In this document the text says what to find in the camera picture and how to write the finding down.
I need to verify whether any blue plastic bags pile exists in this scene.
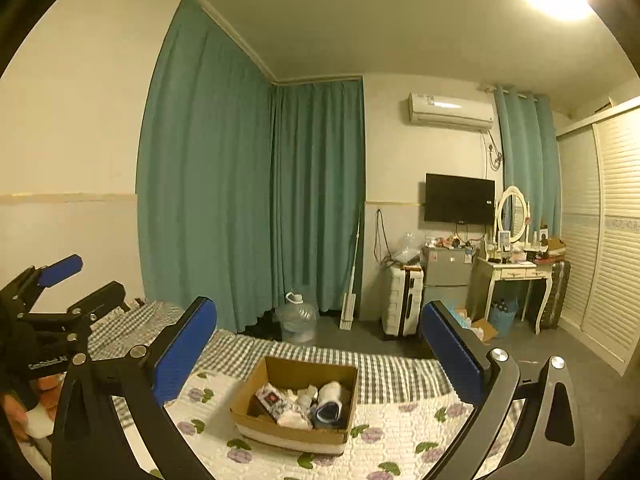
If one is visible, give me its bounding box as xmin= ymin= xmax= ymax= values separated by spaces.
xmin=446 ymin=304 xmax=472 ymax=330

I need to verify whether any dark striped suitcase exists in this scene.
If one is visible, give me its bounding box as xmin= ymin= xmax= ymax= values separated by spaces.
xmin=540 ymin=261 xmax=572 ymax=330

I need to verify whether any black wall television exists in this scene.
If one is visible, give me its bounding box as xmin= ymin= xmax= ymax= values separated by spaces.
xmin=424 ymin=174 xmax=495 ymax=226

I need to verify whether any person's left hand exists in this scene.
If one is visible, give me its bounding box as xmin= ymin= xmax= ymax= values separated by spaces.
xmin=1 ymin=374 xmax=64 ymax=442

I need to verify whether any teal corner curtain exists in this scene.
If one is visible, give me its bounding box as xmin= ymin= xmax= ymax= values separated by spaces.
xmin=494 ymin=86 xmax=561 ymax=236

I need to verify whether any brown cardboard box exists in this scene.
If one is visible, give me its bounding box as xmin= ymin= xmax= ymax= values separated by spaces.
xmin=230 ymin=356 xmax=358 ymax=455

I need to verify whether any white louvered wardrobe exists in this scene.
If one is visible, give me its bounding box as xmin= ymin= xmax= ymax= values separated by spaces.
xmin=556 ymin=98 xmax=639 ymax=375

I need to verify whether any small cardboard box on floor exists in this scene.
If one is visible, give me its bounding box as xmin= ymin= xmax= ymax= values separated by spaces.
xmin=470 ymin=318 xmax=498 ymax=344

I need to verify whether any white floral quilt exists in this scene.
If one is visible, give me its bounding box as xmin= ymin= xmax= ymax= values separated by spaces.
xmin=109 ymin=368 xmax=526 ymax=480

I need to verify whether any small grey refrigerator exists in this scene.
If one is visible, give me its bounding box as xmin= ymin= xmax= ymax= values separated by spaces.
xmin=422 ymin=247 xmax=472 ymax=310

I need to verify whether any blue waste basket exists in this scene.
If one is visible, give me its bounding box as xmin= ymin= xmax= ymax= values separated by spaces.
xmin=488 ymin=302 xmax=516 ymax=338

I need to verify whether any teal window curtain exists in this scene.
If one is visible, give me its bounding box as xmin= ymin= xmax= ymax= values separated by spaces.
xmin=136 ymin=0 xmax=364 ymax=332

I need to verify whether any grey checkered bed sheet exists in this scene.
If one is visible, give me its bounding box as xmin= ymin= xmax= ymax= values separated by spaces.
xmin=89 ymin=301 xmax=459 ymax=404

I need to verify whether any white dressing table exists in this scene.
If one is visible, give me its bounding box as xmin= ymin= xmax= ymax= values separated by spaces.
xmin=465 ymin=257 xmax=553 ymax=335

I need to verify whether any white oval vanity mirror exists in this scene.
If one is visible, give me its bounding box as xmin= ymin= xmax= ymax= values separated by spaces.
xmin=494 ymin=185 xmax=530 ymax=246

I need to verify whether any white hard-shell suitcase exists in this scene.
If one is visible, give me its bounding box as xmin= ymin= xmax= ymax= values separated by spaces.
xmin=382 ymin=264 xmax=424 ymax=337

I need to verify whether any white mop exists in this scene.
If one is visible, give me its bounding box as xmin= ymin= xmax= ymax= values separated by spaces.
xmin=338 ymin=222 xmax=361 ymax=330

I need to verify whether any white air conditioner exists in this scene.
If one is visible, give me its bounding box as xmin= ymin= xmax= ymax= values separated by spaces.
xmin=408 ymin=93 xmax=495 ymax=132

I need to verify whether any patterned white tissue pack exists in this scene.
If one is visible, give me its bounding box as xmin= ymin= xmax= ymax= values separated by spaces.
xmin=255 ymin=382 xmax=292 ymax=422

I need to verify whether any blue white tissue pack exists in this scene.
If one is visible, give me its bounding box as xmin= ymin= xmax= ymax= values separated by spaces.
xmin=277 ymin=405 xmax=314 ymax=431

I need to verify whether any clear water jug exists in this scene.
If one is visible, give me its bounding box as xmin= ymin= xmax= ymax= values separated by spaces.
xmin=276 ymin=292 xmax=319 ymax=344

